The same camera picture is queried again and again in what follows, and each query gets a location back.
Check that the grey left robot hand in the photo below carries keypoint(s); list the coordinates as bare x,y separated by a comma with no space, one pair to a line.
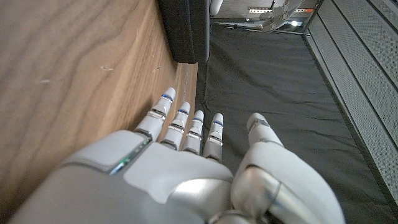
275,18

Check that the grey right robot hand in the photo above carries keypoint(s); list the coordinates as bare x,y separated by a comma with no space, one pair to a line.
174,183

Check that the black zippered pouch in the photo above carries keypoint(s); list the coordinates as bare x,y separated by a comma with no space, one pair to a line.
183,28

